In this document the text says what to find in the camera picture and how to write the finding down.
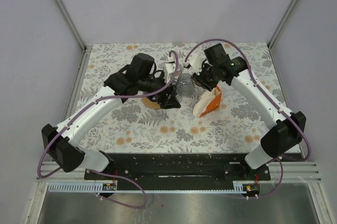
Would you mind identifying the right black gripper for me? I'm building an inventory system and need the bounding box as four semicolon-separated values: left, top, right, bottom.
192;62;220;93

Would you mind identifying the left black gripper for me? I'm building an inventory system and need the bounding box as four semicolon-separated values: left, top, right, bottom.
139;72;182;109

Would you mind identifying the light wooden dripper ring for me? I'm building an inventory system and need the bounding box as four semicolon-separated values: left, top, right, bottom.
142;97;163;110

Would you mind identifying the orange coffee filter box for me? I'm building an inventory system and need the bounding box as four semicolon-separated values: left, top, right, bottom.
199;86;222;118

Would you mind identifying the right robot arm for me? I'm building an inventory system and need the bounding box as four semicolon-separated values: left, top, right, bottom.
184;43;306;180

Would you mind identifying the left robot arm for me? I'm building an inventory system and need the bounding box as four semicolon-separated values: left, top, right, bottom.
42;50;181;179

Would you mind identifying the clear glass dripper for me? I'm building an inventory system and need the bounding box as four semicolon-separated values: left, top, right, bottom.
175;73;195;97

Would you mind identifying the floral table mat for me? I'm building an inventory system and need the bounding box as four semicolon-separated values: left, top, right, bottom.
74;42;302;154

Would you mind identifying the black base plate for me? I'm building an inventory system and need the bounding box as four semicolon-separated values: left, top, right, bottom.
84;152;271;190

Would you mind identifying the white slotted cable duct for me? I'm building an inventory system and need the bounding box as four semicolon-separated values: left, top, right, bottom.
48;181;246;194

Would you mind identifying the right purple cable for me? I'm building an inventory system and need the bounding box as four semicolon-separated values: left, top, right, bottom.
184;38;313;200

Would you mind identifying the aluminium rail frame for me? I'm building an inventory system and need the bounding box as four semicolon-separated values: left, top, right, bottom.
44;162;322;184

